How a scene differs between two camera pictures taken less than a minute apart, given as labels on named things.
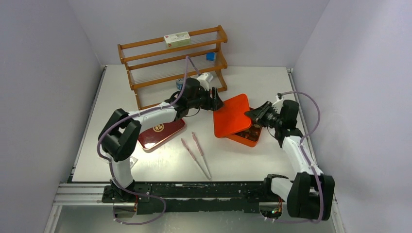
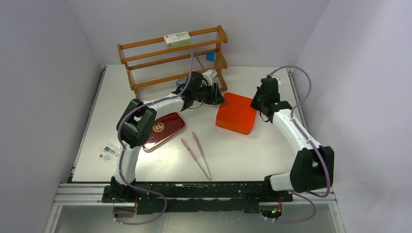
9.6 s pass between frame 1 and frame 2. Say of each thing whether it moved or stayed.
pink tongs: stayed
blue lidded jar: stayed
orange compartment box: moved
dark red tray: stayed
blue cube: stayed
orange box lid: moved
